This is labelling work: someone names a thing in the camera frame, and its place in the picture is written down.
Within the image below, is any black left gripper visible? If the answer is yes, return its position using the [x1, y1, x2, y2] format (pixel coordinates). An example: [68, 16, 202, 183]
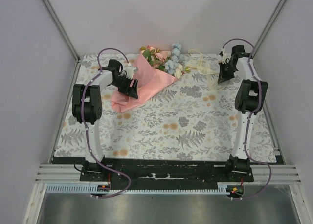
[110, 75, 137, 100]

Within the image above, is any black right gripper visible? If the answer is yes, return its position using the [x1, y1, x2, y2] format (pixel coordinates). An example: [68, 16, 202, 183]
[218, 62, 237, 84]

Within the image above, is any pink wrapping paper sheet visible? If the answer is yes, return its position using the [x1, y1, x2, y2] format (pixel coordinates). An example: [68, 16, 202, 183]
[111, 54, 178, 113]

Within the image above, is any cream ribbon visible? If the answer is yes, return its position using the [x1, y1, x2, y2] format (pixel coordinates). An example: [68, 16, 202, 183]
[185, 49, 219, 90]

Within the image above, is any pink fake rose stem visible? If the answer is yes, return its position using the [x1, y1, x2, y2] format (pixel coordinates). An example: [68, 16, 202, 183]
[151, 49, 170, 68]

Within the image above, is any orange fake rose stem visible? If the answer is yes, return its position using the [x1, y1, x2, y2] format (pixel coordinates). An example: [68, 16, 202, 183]
[139, 46, 161, 64]

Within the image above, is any blue fake hydrangea stem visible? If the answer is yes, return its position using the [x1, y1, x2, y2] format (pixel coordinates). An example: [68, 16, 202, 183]
[164, 43, 182, 75]

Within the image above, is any green leafy rose stem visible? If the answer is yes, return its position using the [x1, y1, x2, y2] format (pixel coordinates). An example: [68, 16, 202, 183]
[157, 61, 191, 79]

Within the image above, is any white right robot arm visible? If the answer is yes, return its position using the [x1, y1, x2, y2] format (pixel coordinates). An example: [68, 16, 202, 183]
[218, 45, 268, 182]

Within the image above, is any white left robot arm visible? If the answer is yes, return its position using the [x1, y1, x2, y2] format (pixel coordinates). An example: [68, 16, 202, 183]
[72, 59, 138, 181]

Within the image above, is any floral patterned table mat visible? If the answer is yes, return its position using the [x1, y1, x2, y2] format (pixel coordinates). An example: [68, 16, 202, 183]
[54, 53, 277, 161]

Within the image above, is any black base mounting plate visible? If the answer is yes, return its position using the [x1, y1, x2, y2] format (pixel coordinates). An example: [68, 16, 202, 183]
[80, 158, 254, 190]

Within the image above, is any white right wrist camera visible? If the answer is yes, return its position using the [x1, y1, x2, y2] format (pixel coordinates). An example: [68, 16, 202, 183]
[218, 48, 231, 64]

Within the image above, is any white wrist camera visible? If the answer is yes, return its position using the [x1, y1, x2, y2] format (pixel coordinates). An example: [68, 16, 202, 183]
[120, 67, 138, 79]
[218, 48, 231, 64]

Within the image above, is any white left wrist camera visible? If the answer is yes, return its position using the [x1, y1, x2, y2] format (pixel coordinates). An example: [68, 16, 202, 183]
[120, 67, 138, 79]

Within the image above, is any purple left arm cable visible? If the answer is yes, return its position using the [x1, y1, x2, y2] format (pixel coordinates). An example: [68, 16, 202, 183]
[80, 47, 133, 200]

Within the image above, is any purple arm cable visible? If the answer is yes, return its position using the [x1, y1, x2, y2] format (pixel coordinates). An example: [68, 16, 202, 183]
[221, 38, 273, 202]
[80, 47, 133, 200]

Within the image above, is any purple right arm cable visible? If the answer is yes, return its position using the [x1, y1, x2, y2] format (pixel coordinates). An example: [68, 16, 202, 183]
[221, 38, 273, 202]

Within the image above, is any white slotted cable duct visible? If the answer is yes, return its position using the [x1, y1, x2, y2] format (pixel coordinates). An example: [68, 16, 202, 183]
[45, 183, 236, 195]

